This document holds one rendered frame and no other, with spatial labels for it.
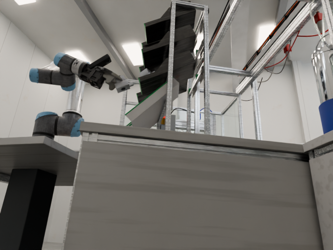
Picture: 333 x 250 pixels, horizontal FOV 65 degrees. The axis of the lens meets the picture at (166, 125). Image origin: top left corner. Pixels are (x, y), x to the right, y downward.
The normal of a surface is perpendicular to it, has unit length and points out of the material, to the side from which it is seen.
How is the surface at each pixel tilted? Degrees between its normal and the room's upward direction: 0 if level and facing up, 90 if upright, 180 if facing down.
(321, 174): 90
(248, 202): 90
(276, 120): 90
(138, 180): 90
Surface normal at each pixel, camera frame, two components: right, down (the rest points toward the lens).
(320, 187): -0.98, -0.11
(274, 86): -0.24, -0.38
